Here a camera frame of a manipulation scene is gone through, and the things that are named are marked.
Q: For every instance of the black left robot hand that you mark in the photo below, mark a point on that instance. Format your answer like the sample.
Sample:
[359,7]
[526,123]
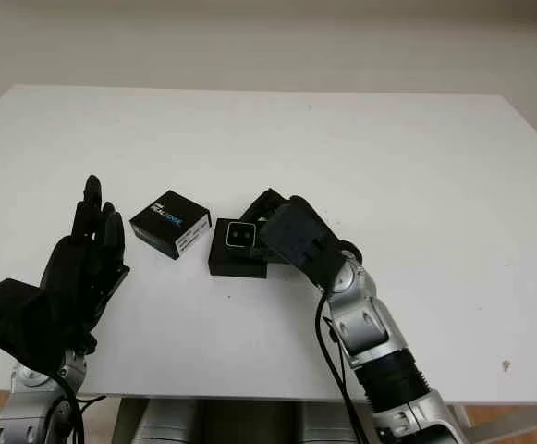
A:
[81,277]

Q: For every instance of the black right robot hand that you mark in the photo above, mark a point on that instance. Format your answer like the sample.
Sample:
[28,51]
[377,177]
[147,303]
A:
[263,205]

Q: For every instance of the small silver depth camera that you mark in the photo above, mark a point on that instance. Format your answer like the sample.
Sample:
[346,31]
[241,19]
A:
[240,235]

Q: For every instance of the black printed box lid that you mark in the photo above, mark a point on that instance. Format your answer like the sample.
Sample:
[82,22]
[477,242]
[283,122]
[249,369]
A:
[164,219]

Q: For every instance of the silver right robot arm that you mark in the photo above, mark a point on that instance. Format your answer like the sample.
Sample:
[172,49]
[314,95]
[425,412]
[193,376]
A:
[379,333]

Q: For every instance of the black box base foam insert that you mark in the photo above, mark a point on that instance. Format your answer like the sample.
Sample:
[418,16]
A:
[238,266]

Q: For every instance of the white table leg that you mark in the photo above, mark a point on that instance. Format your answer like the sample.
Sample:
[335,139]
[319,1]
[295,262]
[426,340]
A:
[125,423]

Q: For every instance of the grey robot left thigh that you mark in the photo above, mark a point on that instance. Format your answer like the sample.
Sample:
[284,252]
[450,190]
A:
[166,425]

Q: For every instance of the grey robot thigh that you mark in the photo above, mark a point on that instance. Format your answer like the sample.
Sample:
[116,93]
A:
[166,425]
[319,425]

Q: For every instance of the grey robot right thigh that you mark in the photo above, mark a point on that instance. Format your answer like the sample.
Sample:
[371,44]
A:
[319,425]

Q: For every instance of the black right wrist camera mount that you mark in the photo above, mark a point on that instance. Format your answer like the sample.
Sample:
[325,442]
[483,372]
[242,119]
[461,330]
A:
[300,236]

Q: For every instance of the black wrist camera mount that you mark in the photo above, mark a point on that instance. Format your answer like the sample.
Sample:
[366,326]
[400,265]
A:
[14,319]
[300,236]

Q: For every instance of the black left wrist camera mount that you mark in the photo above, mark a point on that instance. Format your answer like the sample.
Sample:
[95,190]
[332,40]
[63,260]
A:
[14,319]

